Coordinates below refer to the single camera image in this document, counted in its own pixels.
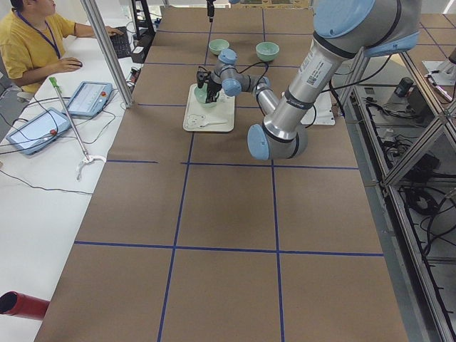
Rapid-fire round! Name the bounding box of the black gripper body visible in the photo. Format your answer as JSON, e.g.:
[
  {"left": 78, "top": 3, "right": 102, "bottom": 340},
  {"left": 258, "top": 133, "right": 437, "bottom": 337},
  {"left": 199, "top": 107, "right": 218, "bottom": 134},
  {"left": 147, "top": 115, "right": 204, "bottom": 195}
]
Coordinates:
[{"left": 207, "top": 78, "right": 220, "bottom": 95}]

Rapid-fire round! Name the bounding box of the green bowl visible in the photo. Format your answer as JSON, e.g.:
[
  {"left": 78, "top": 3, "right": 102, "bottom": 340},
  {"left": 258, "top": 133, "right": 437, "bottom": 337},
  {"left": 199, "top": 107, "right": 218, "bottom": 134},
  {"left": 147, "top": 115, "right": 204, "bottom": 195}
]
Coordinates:
[
  {"left": 194, "top": 84, "right": 217, "bottom": 108},
  {"left": 208, "top": 38, "right": 230, "bottom": 56},
  {"left": 255, "top": 41, "right": 280, "bottom": 62}
]

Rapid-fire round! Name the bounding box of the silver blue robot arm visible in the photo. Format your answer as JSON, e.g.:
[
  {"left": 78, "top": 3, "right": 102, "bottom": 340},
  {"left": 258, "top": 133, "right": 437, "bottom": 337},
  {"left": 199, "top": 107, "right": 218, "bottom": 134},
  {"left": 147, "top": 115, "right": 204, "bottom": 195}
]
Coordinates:
[{"left": 197, "top": 0, "right": 422, "bottom": 160}]

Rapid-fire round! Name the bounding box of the green bowl on tray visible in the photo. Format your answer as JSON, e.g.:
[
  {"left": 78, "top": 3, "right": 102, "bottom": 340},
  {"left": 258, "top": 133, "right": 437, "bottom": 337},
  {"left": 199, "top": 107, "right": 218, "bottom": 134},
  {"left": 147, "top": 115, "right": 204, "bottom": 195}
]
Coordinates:
[{"left": 194, "top": 84, "right": 217, "bottom": 108}]

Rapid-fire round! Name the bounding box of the cream bear tray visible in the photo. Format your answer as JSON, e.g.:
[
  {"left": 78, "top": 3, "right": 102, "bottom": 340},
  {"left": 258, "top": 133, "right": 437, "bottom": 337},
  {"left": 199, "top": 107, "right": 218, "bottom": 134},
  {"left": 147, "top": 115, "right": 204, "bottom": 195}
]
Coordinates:
[{"left": 182, "top": 83, "right": 235, "bottom": 133}]

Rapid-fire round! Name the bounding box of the white plastic spoon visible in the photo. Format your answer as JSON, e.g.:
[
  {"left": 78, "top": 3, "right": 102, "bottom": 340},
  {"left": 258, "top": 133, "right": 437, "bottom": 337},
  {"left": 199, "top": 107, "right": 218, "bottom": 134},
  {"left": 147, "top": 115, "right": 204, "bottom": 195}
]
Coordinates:
[{"left": 199, "top": 121, "right": 227, "bottom": 128}]

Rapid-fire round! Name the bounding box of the black computer box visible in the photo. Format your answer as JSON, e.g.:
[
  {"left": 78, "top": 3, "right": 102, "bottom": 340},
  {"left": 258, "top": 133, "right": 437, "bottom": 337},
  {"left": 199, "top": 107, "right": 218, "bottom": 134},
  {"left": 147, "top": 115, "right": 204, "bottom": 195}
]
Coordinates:
[{"left": 130, "top": 36, "right": 152, "bottom": 63}]

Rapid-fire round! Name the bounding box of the black keyboard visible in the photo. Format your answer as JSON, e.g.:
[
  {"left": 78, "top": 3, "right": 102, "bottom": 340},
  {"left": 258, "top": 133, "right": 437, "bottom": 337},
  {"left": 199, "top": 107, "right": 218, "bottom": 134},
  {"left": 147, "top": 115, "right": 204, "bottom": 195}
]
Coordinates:
[{"left": 110, "top": 26, "right": 131, "bottom": 58}]

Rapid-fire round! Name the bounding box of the far blue teach pendant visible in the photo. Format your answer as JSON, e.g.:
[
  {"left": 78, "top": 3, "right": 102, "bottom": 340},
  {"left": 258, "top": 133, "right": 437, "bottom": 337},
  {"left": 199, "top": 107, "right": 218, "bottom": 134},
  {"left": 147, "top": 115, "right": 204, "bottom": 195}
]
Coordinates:
[{"left": 67, "top": 81, "right": 113, "bottom": 118}]

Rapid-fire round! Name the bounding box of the blue teach pendant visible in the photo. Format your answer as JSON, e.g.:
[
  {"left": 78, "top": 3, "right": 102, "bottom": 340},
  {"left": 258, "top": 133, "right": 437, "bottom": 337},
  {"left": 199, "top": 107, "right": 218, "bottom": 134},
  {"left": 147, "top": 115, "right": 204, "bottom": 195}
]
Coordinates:
[
  {"left": 6, "top": 108, "right": 71, "bottom": 155},
  {"left": 67, "top": 81, "right": 113, "bottom": 118}
]

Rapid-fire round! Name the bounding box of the reacher grabber stick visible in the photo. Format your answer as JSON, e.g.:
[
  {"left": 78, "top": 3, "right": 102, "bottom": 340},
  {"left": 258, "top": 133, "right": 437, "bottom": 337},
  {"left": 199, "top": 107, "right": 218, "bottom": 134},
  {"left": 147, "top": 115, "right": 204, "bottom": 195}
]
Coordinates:
[{"left": 49, "top": 77, "right": 107, "bottom": 181}]

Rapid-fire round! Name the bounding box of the near blue teach pendant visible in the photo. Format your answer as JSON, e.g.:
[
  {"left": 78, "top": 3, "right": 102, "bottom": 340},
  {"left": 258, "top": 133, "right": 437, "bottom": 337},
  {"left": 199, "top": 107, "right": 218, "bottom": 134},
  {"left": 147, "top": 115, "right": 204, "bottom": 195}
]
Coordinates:
[{"left": 6, "top": 108, "right": 71, "bottom": 155}]

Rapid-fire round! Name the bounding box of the person in yellow shirt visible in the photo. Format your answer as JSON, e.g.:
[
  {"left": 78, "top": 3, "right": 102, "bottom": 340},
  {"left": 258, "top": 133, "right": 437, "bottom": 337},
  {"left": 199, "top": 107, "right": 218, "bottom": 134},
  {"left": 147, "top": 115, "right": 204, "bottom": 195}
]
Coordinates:
[{"left": 0, "top": 0, "right": 124, "bottom": 94}]

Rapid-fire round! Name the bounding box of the red cylinder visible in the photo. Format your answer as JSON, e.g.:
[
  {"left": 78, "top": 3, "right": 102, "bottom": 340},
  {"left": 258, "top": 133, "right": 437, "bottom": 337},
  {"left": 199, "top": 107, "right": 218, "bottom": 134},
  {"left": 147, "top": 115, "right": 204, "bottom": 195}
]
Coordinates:
[{"left": 1, "top": 291, "right": 50, "bottom": 321}]

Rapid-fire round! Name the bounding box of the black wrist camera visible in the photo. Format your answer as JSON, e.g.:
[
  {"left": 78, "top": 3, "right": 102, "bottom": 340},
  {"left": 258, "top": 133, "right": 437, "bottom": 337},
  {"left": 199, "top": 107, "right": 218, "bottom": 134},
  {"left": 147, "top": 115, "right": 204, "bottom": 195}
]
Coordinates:
[{"left": 197, "top": 71, "right": 212, "bottom": 88}]

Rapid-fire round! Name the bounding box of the black camera cable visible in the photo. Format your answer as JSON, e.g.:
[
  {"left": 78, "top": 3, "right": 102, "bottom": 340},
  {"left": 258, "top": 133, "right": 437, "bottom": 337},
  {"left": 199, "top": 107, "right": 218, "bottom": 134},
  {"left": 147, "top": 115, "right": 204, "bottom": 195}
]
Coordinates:
[{"left": 197, "top": 61, "right": 270, "bottom": 86}]

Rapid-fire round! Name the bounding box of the aluminium frame post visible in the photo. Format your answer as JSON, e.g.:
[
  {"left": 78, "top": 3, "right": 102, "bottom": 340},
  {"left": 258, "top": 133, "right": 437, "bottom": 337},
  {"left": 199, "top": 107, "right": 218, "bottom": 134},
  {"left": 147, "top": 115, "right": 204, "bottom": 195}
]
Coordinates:
[{"left": 81, "top": 0, "right": 133, "bottom": 108}]

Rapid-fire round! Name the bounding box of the aluminium frame rack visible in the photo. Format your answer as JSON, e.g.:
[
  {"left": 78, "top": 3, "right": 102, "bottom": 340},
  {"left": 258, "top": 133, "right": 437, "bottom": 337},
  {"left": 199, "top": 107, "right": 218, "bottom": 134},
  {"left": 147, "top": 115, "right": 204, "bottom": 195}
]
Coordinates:
[{"left": 333, "top": 44, "right": 455, "bottom": 341}]

